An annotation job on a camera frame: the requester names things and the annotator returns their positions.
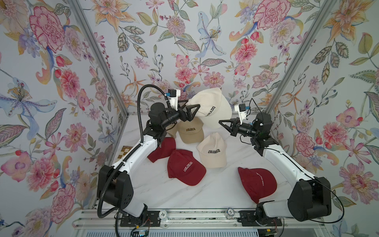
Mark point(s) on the cream Colorado baseball cap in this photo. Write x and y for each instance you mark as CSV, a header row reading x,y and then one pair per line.
x,y
213,107

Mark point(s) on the green circuit board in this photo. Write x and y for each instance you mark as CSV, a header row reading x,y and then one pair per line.
x,y
141,233

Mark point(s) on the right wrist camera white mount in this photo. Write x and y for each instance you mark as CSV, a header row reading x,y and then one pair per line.
x,y
242,110

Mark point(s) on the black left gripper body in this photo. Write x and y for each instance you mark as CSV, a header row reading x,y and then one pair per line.
x,y
182,113

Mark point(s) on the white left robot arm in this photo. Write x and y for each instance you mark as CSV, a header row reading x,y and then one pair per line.
x,y
115,190

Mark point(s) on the maroon cap right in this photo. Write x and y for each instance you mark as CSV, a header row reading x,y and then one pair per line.
x,y
258,183

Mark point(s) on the tan Colorado baseball cap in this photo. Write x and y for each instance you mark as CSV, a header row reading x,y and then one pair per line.
x,y
191,131

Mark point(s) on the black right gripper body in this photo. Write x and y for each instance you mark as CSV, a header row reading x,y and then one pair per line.
x,y
235,127

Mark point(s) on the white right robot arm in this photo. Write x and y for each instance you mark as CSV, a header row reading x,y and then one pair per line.
x,y
310,197

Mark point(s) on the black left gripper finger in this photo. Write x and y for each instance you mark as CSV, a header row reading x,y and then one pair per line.
x,y
191,113
192,105

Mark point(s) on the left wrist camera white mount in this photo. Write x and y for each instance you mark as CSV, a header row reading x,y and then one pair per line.
x,y
173,96

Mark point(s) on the maroon Colorado cap centre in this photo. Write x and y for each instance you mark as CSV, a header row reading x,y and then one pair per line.
x,y
183,166

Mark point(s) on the aluminium corner frame post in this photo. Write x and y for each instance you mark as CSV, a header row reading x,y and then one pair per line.
x,y
304,47
97,52

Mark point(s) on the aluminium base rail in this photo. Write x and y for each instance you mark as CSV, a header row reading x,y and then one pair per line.
x,y
183,218

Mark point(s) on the aluminium corner frame post right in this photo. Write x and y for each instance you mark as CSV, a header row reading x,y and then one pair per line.
x,y
304,47

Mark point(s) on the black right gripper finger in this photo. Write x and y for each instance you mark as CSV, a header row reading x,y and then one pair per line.
x,y
232,122
229,126

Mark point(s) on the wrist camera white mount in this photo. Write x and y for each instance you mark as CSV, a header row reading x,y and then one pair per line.
x,y
242,110
173,96

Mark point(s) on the maroon cap far left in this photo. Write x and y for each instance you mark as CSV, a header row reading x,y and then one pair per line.
x,y
164,150

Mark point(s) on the wooden chessboard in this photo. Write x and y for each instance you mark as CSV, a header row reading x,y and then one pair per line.
x,y
124,150

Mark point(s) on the aluminium corner frame post left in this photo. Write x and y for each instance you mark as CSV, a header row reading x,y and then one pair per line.
x,y
97,52

